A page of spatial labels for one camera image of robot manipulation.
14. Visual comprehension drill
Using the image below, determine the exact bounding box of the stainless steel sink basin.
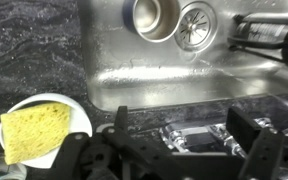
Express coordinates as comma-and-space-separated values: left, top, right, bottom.
77, 0, 288, 113

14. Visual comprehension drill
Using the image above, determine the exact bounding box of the white ceramic bowl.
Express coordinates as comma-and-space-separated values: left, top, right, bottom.
0, 92, 94, 170

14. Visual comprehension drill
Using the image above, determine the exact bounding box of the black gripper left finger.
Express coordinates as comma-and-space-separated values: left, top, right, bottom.
52, 105, 158, 180

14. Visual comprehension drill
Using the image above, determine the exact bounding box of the yellow sponge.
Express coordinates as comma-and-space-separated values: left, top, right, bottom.
0, 102, 73, 166

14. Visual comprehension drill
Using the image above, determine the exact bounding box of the dark blue steel mug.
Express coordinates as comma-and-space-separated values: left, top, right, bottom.
121, 0, 182, 44

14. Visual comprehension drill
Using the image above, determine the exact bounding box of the black glass french press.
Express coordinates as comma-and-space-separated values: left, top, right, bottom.
227, 12, 288, 71

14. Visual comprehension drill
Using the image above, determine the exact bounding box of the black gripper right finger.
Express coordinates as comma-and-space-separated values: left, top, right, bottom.
226, 106, 286, 180

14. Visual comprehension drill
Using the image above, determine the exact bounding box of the sink drain strainer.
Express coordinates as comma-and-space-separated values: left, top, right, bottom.
173, 1, 219, 53

